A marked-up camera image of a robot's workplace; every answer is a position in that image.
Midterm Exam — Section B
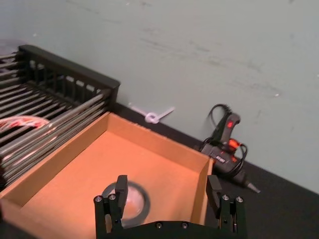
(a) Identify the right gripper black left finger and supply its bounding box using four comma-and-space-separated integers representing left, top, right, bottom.
94, 175, 129, 234

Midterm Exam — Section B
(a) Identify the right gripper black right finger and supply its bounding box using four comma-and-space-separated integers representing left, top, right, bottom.
206, 175, 246, 234

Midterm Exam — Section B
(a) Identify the shallow brown cardboard tray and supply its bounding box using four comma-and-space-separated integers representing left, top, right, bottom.
0, 111, 214, 239

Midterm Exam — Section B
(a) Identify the black table cloth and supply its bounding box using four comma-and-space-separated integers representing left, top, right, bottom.
0, 102, 319, 239

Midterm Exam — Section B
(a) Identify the white tape roll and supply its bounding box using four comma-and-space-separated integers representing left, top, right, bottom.
0, 116, 52, 131

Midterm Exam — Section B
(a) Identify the black rack with steel bars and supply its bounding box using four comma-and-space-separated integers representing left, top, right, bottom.
0, 44, 121, 190

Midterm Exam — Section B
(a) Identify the black corded tool red switch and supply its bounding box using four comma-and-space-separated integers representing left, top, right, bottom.
198, 104, 262, 194

